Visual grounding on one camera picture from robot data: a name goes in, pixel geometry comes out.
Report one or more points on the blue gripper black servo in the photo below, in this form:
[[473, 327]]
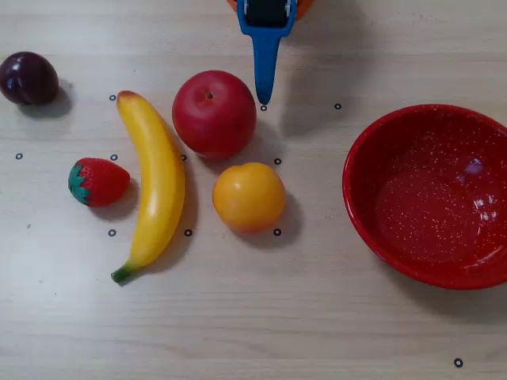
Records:
[[264, 16]]

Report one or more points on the dark purple plum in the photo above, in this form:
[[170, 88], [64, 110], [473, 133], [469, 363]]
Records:
[[27, 79]]

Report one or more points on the red speckled enamel bowl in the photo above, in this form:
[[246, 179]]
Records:
[[396, 221]]

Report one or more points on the red apple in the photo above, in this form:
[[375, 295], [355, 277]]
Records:
[[214, 115]]

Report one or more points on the round orange apricot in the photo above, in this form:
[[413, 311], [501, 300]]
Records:
[[248, 198]]

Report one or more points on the yellow banana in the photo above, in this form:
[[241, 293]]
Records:
[[158, 186]]

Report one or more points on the red strawberry with green leaves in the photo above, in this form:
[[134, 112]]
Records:
[[105, 182]]

